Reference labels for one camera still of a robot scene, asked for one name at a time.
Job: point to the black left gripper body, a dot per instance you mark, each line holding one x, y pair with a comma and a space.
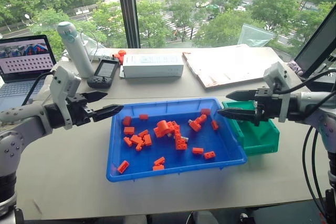
77, 111

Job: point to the brown cardboard sheet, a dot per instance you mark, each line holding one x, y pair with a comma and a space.
225, 64

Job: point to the orange round part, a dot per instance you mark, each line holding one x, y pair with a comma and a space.
122, 54

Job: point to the orange building block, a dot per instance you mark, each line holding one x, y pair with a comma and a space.
143, 133
159, 161
215, 125
136, 139
209, 155
181, 142
129, 130
176, 128
198, 150
143, 117
205, 111
139, 146
127, 142
147, 140
123, 167
158, 168
127, 121

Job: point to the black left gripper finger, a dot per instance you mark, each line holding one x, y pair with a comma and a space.
107, 111
95, 95

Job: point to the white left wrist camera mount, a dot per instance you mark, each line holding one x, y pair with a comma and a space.
61, 82

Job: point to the open laptop computer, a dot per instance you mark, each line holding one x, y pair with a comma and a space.
25, 56

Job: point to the white cardboard carton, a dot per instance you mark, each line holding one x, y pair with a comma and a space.
152, 69

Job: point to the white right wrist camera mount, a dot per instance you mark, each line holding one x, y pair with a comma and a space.
278, 77

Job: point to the white bottle with mint lid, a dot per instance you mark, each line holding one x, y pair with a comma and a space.
77, 51

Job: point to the dark window frame post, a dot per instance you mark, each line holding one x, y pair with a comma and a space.
128, 9

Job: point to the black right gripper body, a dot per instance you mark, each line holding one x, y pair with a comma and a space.
267, 106

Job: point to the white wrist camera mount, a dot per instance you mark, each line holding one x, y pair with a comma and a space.
278, 77
61, 82

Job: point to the clear plastic bag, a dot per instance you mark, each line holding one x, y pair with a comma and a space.
254, 36

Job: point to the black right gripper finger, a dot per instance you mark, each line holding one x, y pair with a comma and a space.
239, 114
242, 95

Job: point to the black monitor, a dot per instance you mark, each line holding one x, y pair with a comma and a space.
317, 45

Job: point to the blue plastic tray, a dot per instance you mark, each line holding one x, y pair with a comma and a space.
162, 166

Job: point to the green plastic bin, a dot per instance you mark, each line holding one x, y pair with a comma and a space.
260, 140

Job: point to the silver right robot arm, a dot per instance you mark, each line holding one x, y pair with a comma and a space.
324, 113

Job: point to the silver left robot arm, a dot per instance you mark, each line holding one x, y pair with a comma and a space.
15, 121

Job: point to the black handheld controller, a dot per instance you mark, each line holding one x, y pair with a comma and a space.
105, 70

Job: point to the purple cloth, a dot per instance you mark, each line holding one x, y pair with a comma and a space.
295, 67

